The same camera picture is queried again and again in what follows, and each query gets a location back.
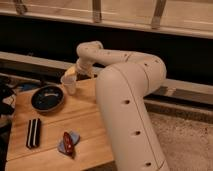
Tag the red pocket knife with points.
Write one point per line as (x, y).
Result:
(68, 144)

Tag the black white striped case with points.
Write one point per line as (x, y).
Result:
(33, 134)

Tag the dark ceramic bowl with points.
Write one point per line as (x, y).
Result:
(47, 98)

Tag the wooden folding table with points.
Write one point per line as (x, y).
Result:
(79, 114)

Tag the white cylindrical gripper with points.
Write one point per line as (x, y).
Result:
(83, 67)

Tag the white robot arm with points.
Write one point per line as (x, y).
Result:
(127, 77)

